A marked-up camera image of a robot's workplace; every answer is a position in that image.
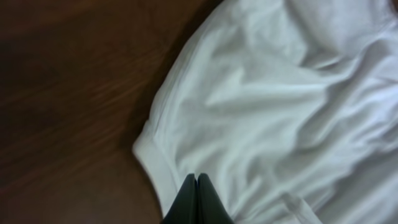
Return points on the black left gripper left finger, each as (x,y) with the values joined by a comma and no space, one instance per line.
(184,207)

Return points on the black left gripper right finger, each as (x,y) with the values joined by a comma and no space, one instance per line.
(210,207)

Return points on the white t-shirt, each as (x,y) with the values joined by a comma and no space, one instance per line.
(290,108)

